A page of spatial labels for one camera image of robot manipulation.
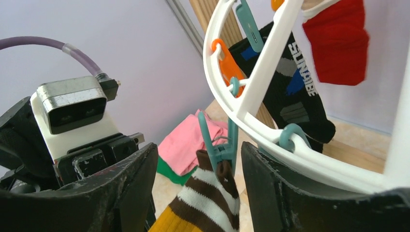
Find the mustard yellow sock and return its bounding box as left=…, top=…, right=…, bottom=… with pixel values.
left=149, top=150, right=240, bottom=232

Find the white round clip hanger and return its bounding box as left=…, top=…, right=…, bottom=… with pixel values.
left=203, top=0, right=410, bottom=194

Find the pink folded towel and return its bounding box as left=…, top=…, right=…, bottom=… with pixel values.
left=158, top=110, right=228, bottom=176

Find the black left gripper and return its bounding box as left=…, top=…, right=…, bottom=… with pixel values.
left=0, top=97, right=145, bottom=192

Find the green folded towel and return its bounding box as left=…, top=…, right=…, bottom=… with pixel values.
left=157, top=157, right=197, bottom=186

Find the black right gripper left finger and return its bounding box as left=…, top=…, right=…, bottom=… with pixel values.
left=0, top=143, right=158, bottom=232

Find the orange plastic clothes clip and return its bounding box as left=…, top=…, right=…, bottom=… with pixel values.
left=211, top=38, right=245, bottom=86

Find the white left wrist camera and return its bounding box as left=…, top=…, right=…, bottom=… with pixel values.
left=30, top=76, right=119, bottom=162

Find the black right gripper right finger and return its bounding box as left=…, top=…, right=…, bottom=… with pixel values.
left=241, top=142, right=410, bottom=232

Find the black sock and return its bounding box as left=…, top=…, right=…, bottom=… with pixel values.
left=229, top=21, right=337, bottom=154

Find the teal plastic clothes clip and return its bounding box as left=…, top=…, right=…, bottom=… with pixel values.
left=198, top=112, right=238, bottom=176

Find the wooden hanger stand frame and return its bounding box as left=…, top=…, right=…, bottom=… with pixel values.
left=189, top=0, right=393, bottom=175

